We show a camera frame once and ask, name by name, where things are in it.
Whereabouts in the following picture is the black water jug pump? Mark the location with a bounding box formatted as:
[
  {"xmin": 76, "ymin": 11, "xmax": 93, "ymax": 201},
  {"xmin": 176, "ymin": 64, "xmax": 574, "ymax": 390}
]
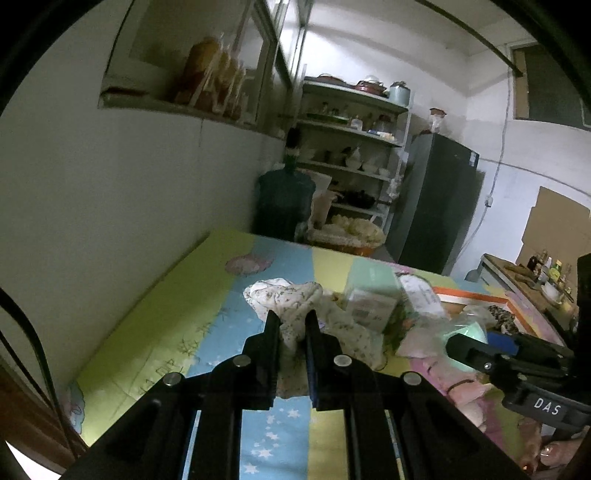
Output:
[{"xmin": 284, "ymin": 128, "xmax": 303, "ymax": 174}]

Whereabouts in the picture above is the basket of yellow cloth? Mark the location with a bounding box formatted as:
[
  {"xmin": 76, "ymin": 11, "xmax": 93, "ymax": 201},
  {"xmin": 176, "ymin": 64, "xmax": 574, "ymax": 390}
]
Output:
[{"xmin": 307, "ymin": 215, "xmax": 386, "ymax": 254}]

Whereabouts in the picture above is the cartoon printed tablecloth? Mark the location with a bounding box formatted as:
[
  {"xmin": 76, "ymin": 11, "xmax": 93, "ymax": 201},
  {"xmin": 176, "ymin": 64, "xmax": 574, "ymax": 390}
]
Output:
[{"xmin": 67, "ymin": 230, "xmax": 578, "ymax": 480}]

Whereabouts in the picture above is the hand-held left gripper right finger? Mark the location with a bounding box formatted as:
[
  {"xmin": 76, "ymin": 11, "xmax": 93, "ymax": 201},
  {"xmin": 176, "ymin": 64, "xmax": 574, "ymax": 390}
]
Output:
[{"xmin": 305, "ymin": 309, "xmax": 532, "ymax": 480}]

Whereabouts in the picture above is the person's right hand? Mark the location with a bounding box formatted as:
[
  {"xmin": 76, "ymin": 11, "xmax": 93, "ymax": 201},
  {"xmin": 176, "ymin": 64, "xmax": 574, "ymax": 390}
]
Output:
[{"xmin": 519, "ymin": 436, "xmax": 585, "ymax": 474}]

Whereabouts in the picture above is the black overhead cable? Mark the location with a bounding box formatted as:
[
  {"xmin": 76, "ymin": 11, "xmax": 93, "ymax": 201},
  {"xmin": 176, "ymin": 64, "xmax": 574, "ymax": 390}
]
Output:
[{"xmin": 416, "ymin": 0, "xmax": 525, "ymax": 77}]

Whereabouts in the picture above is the brown wooden board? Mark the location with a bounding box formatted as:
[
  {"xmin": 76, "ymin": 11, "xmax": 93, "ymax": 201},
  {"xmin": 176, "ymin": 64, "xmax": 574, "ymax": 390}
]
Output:
[{"xmin": 0, "ymin": 355, "xmax": 88, "ymax": 476}]

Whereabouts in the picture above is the white printed sack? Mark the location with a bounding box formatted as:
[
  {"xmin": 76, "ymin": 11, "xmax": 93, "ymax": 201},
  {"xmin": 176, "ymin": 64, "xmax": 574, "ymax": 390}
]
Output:
[{"xmin": 305, "ymin": 172, "xmax": 334, "ymax": 197}]

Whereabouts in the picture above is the blue water jug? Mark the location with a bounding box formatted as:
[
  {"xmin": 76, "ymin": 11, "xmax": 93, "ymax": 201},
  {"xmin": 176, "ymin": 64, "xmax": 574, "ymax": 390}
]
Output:
[{"xmin": 255, "ymin": 168, "xmax": 317, "ymax": 243}]

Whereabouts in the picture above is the green floral tissue pack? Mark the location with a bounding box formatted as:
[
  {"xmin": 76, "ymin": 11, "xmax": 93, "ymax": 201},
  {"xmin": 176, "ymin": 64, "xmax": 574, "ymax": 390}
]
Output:
[{"xmin": 441, "ymin": 323, "xmax": 488, "ymax": 370}]

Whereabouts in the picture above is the high window with screen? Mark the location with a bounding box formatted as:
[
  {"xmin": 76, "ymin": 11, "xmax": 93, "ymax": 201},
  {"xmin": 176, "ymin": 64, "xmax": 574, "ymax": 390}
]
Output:
[{"xmin": 510, "ymin": 41, "xmax": 591, "ymax": 127}]

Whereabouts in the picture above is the pink plush toy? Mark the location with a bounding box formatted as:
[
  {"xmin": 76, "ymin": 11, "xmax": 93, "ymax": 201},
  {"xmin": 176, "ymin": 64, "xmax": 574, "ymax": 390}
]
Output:
[{"xmin": 418, "ymin": 357, "xmax": 509, "ymax": 432}]

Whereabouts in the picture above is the translucent plastic container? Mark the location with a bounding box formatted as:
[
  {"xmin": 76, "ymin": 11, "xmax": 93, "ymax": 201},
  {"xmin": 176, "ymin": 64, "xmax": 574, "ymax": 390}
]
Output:
[{"xmin": 311, "ymin": 191, "xmax": 338, "ymax": 229}]

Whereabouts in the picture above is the aluminium sliding window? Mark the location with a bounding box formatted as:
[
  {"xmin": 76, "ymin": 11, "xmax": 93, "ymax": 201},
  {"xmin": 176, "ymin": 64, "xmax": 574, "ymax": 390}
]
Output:
[{"xmin": 99, "ymin": 0, "xmax": 315, "ymax": 134}]

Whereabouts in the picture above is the white floral cloth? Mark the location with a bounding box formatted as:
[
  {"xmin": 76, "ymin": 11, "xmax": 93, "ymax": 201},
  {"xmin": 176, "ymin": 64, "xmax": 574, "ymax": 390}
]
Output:
[{"xmin": 243, "ymin": 277, "xmax": 391, "ymax": 400}]

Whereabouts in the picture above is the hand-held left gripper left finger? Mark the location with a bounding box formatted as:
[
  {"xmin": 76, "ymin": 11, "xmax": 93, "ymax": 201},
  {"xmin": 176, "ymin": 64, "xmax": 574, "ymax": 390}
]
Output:
[{"xmin": 60, "ymin": 310, "xmax": 282, "ymax": 480}]

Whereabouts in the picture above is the cardboard sheet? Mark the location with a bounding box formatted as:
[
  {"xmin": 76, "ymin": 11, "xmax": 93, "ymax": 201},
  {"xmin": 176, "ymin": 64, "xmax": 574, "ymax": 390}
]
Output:
[{"xmin": 516, "ymin": 186, "xmax": 591, "ymax": 273}]

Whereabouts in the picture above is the dark grey refrigerator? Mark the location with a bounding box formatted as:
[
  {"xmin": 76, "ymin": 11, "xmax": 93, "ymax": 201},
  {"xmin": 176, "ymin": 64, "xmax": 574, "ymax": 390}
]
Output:
[{"xmin": 385, "ymin": 133, "xmax": 481, "ymax": 277}]

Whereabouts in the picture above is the group of glass jars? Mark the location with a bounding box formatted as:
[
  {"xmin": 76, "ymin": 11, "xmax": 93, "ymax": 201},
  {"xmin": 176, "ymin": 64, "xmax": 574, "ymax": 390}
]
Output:
[{"xmin": 307, "ymin": 104, "xmax": 399, "ymax": 141}]

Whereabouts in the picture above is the black wok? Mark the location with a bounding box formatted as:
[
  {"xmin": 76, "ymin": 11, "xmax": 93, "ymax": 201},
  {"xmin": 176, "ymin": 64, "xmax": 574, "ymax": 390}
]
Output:
[{"xmin": 337, "ymin": 189, "xmax": 377, "ymax": 208}]

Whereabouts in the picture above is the cardboard box with orange rim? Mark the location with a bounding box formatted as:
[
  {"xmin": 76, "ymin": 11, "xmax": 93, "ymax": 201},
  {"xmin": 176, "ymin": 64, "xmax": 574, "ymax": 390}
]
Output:
[{"xmin": 431, "ymin": 285, "xmax": 522, "ymax": 333}]

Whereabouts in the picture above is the mint green tissue box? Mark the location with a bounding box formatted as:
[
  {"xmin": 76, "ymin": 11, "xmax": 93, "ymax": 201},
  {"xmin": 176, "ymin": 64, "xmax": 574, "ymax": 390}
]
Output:
[{"xmin": 344, "ymin": 265, "xmax": 402, "ymax": 333}]

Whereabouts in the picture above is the white metal shelf rack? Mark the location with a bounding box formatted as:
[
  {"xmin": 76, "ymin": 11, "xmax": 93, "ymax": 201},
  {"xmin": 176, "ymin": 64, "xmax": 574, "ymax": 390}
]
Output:
[{"xmin": 295, "ymin": 76, "xmax": 414, "ymax": 241}]

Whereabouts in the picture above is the group of white bowls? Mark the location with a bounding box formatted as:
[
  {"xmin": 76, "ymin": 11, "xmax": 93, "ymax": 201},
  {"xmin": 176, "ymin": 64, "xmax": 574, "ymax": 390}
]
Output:
[{"xmin": 300, "ymin": 145, "xmax": 389, "ymax": 178}]

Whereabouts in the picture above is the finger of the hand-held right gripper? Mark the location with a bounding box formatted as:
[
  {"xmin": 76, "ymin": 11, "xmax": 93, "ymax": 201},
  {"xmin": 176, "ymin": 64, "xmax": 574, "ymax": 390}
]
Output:
[
  {"xmin": 445, "ymin": 335, "xmax": 528, "ymax": 394},
  {"xmin": 488, "ymin": 331, "xmax": 574, "ymax": 371}
]

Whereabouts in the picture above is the teal enamel pot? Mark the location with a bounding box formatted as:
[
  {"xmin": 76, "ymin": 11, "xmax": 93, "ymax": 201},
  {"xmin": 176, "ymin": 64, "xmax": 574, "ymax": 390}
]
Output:
[{"xmin": 389, "ymin": 82, "xmax": 413, "ymax": 106}]

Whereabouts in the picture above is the group of condiment bottles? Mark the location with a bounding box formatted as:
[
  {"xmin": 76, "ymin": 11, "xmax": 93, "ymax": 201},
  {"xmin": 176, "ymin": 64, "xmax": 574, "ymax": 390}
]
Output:
[{"xmin": 526, "ymin": 249, "xmax": 575, "ymax": 296}]

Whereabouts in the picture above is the leopard print cloth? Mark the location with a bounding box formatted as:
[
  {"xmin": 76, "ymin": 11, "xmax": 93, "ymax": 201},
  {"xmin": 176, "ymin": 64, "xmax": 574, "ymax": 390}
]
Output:
[{"xmin": 485, "ymin": 305, "xmax": 520, "ymax": 335}]

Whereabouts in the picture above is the thin black cable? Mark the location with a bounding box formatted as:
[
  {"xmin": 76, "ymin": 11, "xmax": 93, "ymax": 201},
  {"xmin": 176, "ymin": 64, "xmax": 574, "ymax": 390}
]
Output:
[{"xmin": 0, "ymin": 286, "xmax": 81, "ymax": 462}]

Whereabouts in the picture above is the large floral tissue pack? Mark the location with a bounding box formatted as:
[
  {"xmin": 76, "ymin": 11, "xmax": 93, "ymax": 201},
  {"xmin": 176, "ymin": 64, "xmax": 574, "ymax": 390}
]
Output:
[{"xmin": 383, "ymin": 274, "xmax": 448, "ymax": 357}]

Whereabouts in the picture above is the wooden kitchen counter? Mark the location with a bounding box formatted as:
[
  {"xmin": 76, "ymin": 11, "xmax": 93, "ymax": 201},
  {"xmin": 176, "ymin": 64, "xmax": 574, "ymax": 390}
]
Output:
[{"xmin": 480, "ymin": 253, "xmax": 578, "ymax": 333}]

